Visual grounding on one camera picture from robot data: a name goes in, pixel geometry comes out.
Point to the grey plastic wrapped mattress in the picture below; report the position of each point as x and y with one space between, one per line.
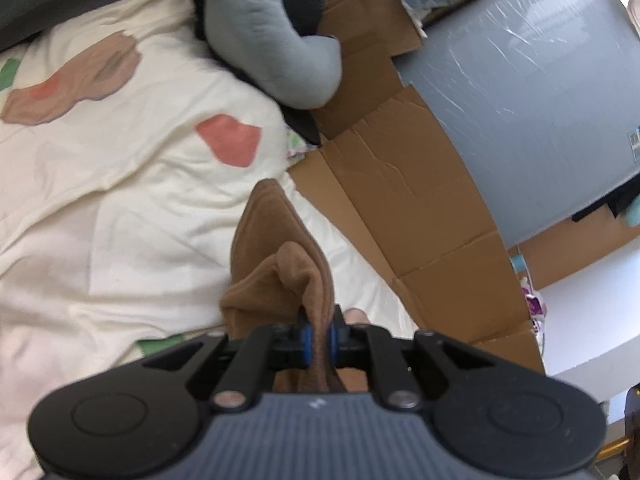
540 110

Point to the upright cardboard panel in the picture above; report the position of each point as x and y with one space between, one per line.
575 255

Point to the large cardboard sheet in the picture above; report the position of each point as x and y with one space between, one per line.
400 175

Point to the brown printed t-shirt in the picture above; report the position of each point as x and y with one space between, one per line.
270 270

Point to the cream bear print blanket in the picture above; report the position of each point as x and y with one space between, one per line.
125 200

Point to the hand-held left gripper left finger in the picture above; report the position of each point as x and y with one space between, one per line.
306 342

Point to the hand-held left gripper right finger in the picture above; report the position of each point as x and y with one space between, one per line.
332 342

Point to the detergent bottle with blue cap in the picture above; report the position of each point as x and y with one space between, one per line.
517 262

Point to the white purple laundry powder bag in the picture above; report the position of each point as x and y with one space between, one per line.
535 310

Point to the floral folded cloth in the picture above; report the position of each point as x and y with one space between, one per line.
296 145

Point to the grey neck pillow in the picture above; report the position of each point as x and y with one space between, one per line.
260 35

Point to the black hanging clothes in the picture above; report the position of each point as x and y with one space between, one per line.
610 205

